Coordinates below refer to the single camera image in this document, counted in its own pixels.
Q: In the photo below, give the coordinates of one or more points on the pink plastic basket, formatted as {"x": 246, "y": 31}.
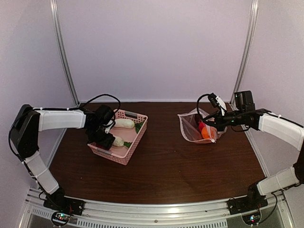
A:
{"x": 131, "y": 138}

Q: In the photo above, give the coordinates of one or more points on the white toy vegetable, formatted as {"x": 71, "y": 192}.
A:
{"x": 124, "y": 123}
{"x": 118, "y": 142}

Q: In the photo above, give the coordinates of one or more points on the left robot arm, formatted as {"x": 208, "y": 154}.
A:
{"x": 36, "y": 132}

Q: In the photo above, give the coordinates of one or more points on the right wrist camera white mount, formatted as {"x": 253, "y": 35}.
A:
{"x": 217, "y": 102}

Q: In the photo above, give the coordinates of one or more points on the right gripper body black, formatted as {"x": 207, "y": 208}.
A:
{"x": 222, "y": 125}

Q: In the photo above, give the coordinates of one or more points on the dark purple toy fruit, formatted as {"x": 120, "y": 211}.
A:
{"x": 197, "y": 119}

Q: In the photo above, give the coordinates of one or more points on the white toy vegetable front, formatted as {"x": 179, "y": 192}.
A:
{"x": 118, "y": 142}

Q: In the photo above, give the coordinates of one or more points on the right aluminium frame post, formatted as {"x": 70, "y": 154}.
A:
{"x": 252, "y": 23}

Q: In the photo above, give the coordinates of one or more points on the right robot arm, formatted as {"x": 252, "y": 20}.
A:
{"x": 278, "y": 143}

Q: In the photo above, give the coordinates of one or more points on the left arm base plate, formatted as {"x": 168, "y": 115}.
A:
{"x": 66, "y": 205}

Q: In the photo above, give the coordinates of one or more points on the left aluminium frame post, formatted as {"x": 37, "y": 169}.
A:
{"x": 62, "y": 51}

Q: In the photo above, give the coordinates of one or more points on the red toy fruit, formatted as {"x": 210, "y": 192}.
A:
{"x": 201, "y": 126}
{"x": 98, "y": 146}

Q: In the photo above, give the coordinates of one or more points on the clear zip top bag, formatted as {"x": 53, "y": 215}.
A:
{"x": 194, "y": 130}

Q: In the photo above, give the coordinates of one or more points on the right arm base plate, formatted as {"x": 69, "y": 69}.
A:
{"x": 245, "y": 204}

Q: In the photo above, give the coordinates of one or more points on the red toy fruit front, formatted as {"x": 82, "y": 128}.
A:
{"x": 98, "y": 146}

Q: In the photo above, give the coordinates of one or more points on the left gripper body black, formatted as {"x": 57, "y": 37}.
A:
{"x": 98, "y": 136}

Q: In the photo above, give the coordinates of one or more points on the orange toy fruit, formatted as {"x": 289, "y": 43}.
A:
{"x": 207, "y": 133}

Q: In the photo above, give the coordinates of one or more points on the front aluminium rail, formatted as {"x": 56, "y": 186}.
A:
{"x": 208, "y": 214}

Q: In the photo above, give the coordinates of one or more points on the aluminium frame post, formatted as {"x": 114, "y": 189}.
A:
{"x": 252, "y": 23}
{"x": 62, "y": 51}

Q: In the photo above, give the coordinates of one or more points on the white toy vegetable rear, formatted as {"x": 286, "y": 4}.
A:
{"x": 124, "y": 123}

